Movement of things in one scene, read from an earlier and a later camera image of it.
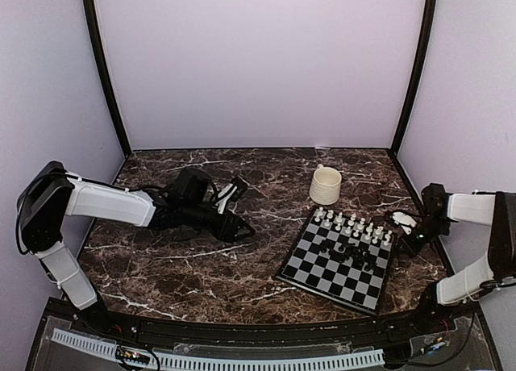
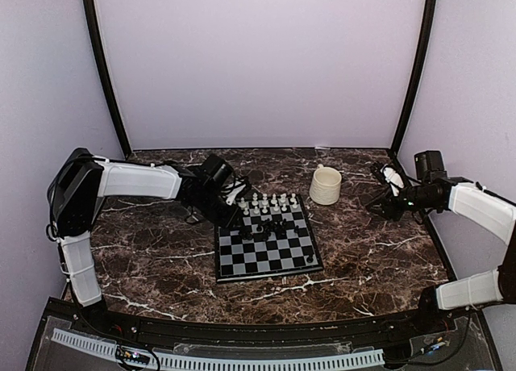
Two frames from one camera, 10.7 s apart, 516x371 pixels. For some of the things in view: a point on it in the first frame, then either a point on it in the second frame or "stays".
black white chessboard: x=341 y=257 -> x=271 y=236
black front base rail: x=65 y=313 stays
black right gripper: x=412 y=249 -> x=392 y=210
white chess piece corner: x=320 y=213 -> x=244 y=205
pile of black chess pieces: x=347 y=251 -> x=263 y=231
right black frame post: x=421 y=59 stays
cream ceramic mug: x=325 y=185 stays
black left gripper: x=231 y=229 -> x=231 y=218
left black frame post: x=92 y=16 stays
